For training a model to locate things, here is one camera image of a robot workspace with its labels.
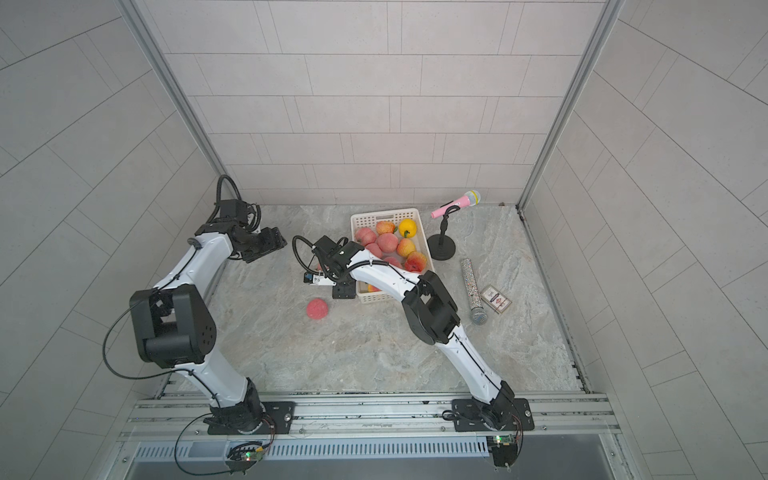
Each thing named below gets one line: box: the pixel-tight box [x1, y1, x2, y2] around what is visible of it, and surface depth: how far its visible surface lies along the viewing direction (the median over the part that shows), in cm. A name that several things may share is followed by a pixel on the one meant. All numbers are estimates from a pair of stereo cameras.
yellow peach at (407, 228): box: [399, 218, 417, 238], surface depth 107 cm
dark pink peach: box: [306, 298, 329, 320], surface depth 88 cm
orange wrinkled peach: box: [376, 220, 395, 235], surface depth 107 cm
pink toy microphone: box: [430, 190, 481, 219], surface depth 92 cm
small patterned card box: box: [480, 285, 513, 315], surface depth 91 cm
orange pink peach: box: [397, 238, 415, 257], surface depth 101 cm
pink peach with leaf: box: [356, 227, 376, 246], surface depth 103 cm
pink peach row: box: [377, 233, 399, 253], surface depth 101 cm
